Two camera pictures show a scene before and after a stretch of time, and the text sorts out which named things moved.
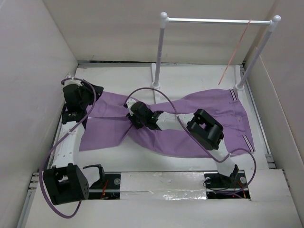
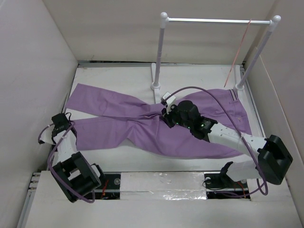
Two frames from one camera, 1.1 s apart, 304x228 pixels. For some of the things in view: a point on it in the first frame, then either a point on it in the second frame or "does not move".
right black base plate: x=219 y=186 does not move
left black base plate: x=109 y=188 does not move
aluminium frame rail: x=35 y=175 does not move
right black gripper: x=132 y=118 -> x=166 y=118
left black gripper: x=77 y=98 -> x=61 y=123
